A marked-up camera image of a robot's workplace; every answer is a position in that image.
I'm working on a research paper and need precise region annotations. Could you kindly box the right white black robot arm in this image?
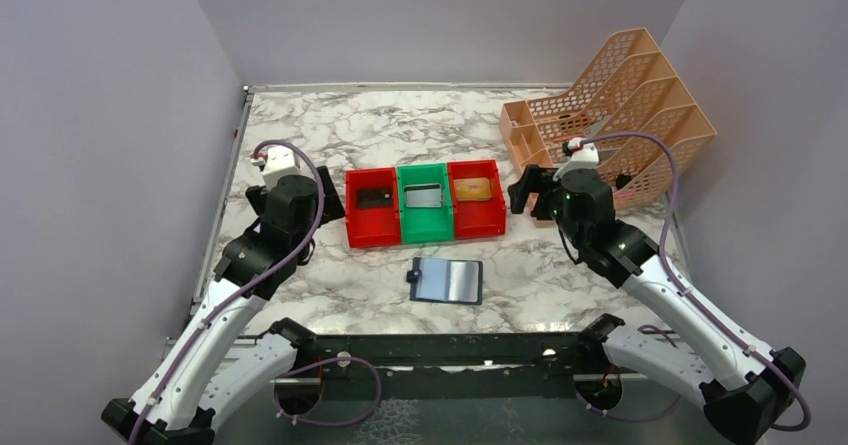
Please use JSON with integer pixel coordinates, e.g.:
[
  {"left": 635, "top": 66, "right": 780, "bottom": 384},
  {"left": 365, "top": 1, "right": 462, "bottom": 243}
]
[{"left": 507, "top": 165, "right": 812, "bottom": 444}]

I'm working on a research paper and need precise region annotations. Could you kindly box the peach plastic file organizer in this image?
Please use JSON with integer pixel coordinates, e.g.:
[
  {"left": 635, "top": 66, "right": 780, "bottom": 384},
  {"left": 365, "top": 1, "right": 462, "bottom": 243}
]
[{"left": 499, "top": 28, "right": 717, "bottom": 210}]

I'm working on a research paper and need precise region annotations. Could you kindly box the red bin with black card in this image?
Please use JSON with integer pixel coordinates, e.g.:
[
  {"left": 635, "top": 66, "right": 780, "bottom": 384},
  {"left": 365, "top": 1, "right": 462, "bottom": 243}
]
[{"left": 345, "top": 167, "right": 402, "bottom": 248}]

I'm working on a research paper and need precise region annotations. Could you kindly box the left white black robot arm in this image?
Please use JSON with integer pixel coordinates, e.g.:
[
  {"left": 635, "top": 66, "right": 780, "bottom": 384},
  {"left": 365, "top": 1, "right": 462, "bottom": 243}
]
[{"left": 101, "top": 166, "right": 345, "bottom": 444}]

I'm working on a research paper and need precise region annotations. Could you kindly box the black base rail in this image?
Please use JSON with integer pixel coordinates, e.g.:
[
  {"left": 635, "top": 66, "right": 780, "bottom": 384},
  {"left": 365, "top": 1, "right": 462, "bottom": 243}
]
[{"left": 268, "top": 314, "right": 624, "bottom": 403}]

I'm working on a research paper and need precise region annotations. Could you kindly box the red bin with gold card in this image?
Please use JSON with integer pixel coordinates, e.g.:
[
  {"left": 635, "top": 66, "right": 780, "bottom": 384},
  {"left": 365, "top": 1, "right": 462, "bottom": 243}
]
[{"left": 447, "top": 160, "right": 506, "bottom": 240}]

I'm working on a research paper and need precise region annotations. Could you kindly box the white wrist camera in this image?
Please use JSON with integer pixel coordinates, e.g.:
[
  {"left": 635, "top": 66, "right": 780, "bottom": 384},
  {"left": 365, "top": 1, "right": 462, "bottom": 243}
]
[
  {"left": 251, "top": 145, "right": 301, "bottom": 189},
  {"left": 554, "top": 137, "right": 600, "bottom": 181}
]

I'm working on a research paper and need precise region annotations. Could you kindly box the green plastic bin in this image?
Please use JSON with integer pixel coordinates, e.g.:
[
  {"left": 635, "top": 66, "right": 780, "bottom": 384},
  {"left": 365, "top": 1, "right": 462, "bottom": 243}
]
[{"left": 396, "top": 162, "right": 455, "bottom": 244}]

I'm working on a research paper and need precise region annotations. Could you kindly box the navy blue card holder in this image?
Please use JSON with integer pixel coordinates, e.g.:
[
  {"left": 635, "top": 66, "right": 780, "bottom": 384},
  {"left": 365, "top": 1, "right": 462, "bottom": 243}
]
[{"left": 405, "top": 257, "right": 484, "bottom": 305}]

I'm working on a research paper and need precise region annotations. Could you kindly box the pink highlighter marker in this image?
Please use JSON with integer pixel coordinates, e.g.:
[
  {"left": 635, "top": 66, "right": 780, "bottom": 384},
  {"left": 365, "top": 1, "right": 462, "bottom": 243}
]
[{"left": 613, "top": 190, "right": 635, "bottom": 207}]

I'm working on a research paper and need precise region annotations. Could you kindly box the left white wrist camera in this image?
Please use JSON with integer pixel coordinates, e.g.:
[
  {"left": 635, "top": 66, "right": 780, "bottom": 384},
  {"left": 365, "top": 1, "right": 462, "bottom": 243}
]
[{"left": 251, "top": 145, "right": 301, "bottom": 189}]

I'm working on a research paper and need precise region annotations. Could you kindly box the black clip in organizer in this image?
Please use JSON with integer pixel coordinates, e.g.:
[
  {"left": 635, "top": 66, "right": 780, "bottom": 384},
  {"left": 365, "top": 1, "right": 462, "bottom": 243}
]
[{"left": 615, "top": 174, "right": 632, "bottom": 190}]

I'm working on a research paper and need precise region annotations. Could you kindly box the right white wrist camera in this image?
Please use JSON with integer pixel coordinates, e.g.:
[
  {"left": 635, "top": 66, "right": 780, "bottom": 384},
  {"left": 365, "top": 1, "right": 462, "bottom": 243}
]
[{"left": 554, "top": 137, "right": 600, "bottom": 181}]

